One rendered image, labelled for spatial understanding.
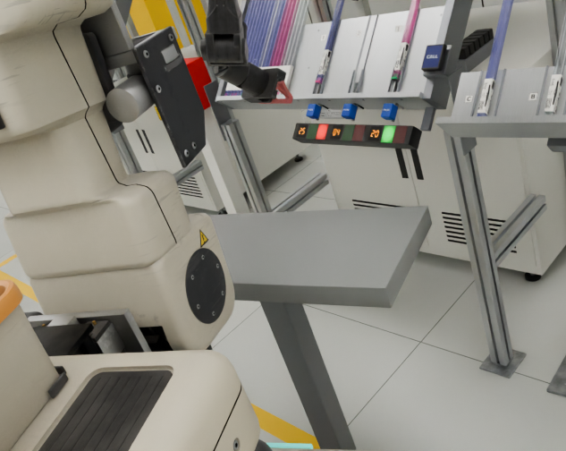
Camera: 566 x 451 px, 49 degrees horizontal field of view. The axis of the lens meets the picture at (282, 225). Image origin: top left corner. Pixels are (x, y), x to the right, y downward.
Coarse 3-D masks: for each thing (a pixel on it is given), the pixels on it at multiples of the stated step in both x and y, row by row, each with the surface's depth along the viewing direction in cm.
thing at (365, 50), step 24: (312, 24) 152; (360, 24) 141; (384, 24) 135; (432, 24) 126; (312, 48) 150; (336, 48) 144; (360, 48) 138; (384, 48) 134; (408, 48) 129; (312, 72) 148; (336, 72) 143; (360, 72) 136; (384, 72) 132; (408, 72) 128
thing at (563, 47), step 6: (564, 18) 97; (564, 24) 97; (564, 30) 96; (564, 36) 96; (564, 42) 96; (558, 48) 96; (564, 48) 96; (558, 54) 96; (564, 54) 95; (558, 60) 96; (564, 60) 95; (558, 66) 95; (564, 66) 96; (558, 72) 95; (546, 114) 95; (552, 114) 94
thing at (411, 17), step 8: (416, 0) 129; (416, 8) 129; (408, 16) 130; (408, 24) 129; (408, 32) 129; (408, 40) 129; (400, 48) 129; (400, 56) 129; (400, 64) 128; (400, 72) 129
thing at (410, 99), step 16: (224, 96) 167; (240, 96) 162; (304, 96) 145; (320, 96) 141; (336, 96) 138; (352, 96) 134; (368, 96) 131; (384, 96) 128; (400, 96) 125; (416, 96) 122
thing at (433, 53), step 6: (432, 48) 119; (438, 48) 118; (426, 54) 120; (432, 54) 119; (438, 54) 118; (426, 60) 120; (432, 60) 119; (438, 60) 118; (426, 66) 119; (432, 66) 118
